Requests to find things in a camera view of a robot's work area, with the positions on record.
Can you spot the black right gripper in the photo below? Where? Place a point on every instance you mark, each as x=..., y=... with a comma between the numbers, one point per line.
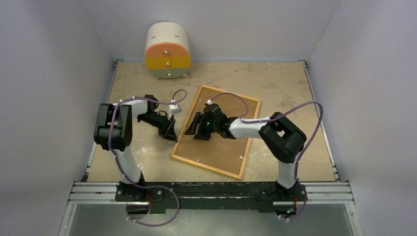
x=202, y=134

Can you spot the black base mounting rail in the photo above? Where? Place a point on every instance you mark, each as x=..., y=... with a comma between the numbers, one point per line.
x=263, y=197

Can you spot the round pastel drawer cabinet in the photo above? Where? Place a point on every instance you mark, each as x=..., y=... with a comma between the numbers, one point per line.
x=167, y=53

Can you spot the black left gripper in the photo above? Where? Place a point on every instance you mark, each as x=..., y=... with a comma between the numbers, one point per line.
x=170, y=133

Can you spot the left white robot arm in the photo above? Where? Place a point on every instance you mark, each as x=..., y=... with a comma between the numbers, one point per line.
x=114, y=133

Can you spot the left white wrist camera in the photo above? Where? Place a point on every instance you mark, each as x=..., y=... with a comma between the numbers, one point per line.
x=173, y=109

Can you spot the aluminium extrusion frame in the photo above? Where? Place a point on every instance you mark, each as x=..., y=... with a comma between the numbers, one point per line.
x=328, y=211

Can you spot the yellow picture frame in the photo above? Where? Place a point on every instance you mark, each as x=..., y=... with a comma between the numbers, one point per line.
x=224, y=156

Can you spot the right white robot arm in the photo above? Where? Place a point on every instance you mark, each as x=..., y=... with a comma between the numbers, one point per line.
x=283, y=138

